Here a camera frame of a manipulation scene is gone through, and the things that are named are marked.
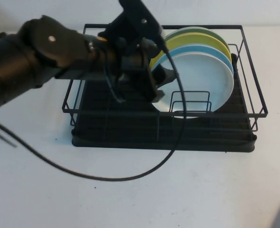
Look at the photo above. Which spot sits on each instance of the yellow plate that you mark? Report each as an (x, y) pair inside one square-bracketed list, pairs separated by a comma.
[(192, 39)]

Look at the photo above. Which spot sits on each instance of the green plate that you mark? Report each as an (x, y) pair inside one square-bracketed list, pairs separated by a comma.
[(201, 30)]

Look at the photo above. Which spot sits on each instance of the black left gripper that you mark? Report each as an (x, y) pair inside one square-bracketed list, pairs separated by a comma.
[(130, 54)]

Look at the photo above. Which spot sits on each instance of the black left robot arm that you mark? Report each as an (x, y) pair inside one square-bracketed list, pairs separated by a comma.
[(35, 59)]

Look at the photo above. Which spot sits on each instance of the black plastic drip tray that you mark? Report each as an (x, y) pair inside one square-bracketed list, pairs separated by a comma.
[(130, 145)]

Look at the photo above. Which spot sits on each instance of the blue plate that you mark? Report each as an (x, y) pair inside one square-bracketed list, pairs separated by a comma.
[(192, 49)]

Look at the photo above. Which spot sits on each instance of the white plate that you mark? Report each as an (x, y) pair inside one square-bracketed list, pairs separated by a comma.
[(201, 78)]

